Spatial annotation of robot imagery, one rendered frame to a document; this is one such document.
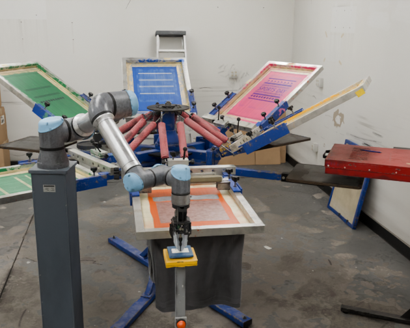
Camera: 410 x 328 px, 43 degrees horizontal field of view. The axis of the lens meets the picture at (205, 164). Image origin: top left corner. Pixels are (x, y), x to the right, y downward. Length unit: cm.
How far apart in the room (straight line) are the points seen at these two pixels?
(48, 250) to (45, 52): 449
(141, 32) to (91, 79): 87
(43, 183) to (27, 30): 451
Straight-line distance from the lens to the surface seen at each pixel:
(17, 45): 699
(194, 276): 257
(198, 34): 697
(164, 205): 275
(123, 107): 226
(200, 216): 260
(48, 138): 257
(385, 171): 319
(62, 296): 282
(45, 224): 268
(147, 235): 235
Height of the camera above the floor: 189
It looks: 15 degrees down
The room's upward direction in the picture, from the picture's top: 1 degrees clockwise
